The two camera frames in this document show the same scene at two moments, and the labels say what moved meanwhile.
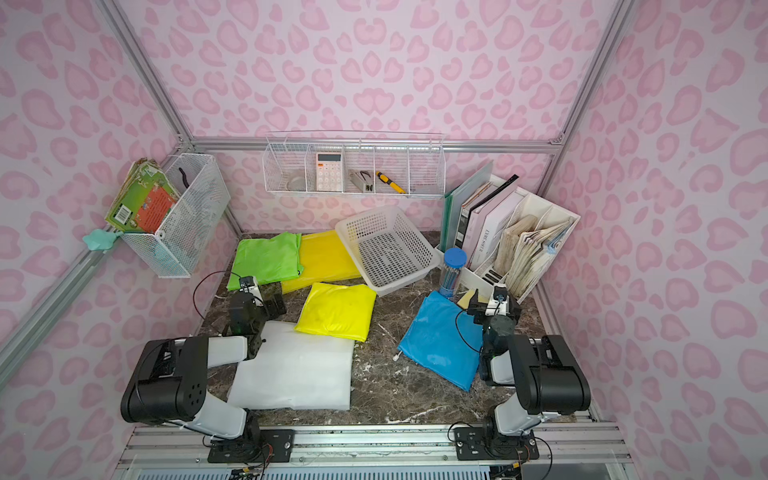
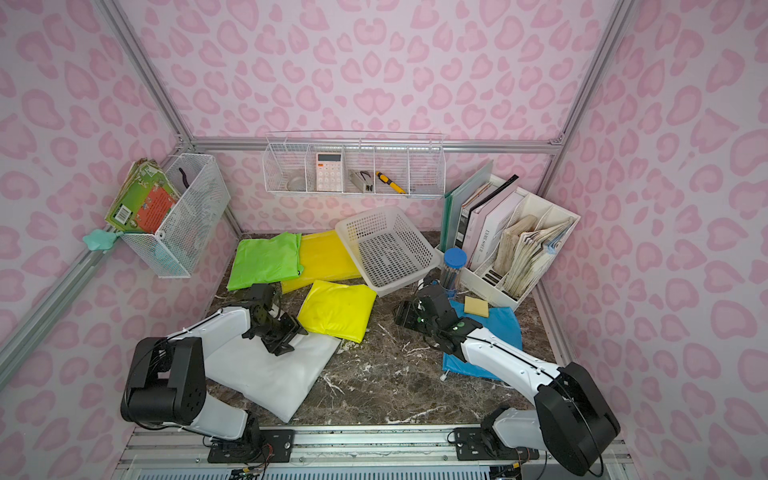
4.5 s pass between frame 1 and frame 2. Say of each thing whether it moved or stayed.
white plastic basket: stayed
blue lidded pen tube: stayed
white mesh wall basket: stayed
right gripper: moved
